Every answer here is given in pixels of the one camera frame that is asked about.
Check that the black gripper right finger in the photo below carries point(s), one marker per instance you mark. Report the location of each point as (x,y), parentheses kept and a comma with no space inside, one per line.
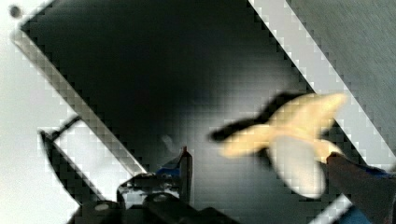
(371,189)

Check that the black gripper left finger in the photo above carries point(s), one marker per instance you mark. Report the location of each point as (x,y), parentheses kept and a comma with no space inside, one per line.
(162,197)

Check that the toaster oven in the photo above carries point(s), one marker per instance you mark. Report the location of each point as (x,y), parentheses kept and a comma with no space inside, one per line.
(152,76)

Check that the peeled toy banana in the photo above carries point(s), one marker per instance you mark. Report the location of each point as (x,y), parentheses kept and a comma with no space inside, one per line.
(292,137)

